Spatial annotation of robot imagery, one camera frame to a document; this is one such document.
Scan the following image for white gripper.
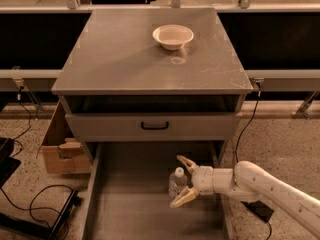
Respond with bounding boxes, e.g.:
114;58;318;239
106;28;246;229
170;155;214;208

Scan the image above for clear plastic water bottle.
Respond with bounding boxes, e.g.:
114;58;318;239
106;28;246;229
168;167;188;201

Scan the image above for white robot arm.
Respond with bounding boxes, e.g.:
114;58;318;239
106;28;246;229
170;155;320;239

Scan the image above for closed grey top drawer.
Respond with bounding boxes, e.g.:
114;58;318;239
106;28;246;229
66;113;241;142

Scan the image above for open grey middle drawer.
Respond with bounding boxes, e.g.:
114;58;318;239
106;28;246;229
80;142;233;240

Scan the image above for grey drawer cabinet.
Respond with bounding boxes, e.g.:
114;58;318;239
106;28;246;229
52;8;252;158

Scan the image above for black power adapter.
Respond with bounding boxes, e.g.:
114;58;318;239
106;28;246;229
244;201;274;222

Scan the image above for black metal stand base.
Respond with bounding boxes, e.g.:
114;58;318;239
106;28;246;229
0;189;81;240

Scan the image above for cardboard box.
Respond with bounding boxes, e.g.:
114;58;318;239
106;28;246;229
41;103;91;174

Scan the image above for white bowl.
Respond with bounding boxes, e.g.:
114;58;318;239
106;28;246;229
152;24;194;51

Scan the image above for black device left edge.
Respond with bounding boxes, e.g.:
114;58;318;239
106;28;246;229
0;137;21;188

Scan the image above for black drawer handle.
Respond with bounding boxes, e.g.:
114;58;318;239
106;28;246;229
140;122;169;131

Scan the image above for black power cable right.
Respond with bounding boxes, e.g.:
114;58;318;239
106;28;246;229
234;89;273;240

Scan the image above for black cable left floor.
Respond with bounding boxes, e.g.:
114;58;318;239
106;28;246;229
0;184;75;240

